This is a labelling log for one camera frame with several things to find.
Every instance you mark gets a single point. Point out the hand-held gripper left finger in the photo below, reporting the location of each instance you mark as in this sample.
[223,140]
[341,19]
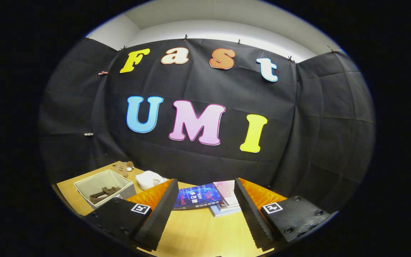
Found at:
[159,214]

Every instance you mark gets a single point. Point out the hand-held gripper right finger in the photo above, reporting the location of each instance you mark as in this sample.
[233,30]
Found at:
[253,217]

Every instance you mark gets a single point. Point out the brown fluffy shoe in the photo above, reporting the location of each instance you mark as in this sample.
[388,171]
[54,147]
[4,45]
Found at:
[96,197]
[111,191]

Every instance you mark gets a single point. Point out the grey fabric storage box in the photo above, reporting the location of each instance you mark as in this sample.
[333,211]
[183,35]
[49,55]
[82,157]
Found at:
[95,178]

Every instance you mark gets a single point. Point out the white book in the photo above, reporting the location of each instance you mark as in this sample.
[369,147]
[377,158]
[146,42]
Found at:
[231,207]

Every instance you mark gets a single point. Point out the light blue book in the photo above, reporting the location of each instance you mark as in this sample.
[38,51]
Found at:
[223,212]

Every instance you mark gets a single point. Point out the white plush toy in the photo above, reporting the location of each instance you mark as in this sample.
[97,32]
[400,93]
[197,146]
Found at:
[148,180]

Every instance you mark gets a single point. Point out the pink cover book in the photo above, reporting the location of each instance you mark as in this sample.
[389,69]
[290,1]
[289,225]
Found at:
[227,191]

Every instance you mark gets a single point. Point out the dark blue book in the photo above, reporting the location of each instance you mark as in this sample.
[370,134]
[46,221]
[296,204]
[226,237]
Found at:
[194,198]

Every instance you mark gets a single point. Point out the small brown plush toy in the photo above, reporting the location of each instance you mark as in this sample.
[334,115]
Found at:
[122,168]

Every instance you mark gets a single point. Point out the row of black cloth clips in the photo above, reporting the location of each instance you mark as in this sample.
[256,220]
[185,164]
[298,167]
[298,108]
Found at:
[186,37]

